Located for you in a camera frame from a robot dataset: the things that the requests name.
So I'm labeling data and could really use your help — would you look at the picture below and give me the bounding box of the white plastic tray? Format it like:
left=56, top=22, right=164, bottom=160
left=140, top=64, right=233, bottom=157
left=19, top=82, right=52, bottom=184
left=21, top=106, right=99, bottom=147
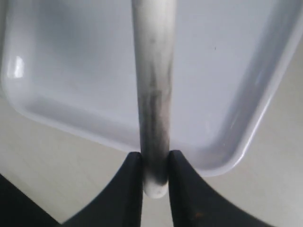
left=1, top=0, right=303, bottom=176

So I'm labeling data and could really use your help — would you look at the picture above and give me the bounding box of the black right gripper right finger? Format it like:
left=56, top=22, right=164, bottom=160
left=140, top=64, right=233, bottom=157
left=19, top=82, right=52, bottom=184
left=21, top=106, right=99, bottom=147
left=168, top=150, right=268, bottom=227

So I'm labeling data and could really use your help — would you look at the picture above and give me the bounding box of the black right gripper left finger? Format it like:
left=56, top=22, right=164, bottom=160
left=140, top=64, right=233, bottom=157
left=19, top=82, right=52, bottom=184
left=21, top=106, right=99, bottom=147
left=61, top=152, right=143, bottom=227

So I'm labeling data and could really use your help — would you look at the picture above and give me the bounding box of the white wooden drumstick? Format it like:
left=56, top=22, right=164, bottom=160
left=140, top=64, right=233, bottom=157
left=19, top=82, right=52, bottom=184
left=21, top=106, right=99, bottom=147
left=132, top=0, right=177, bottom=199

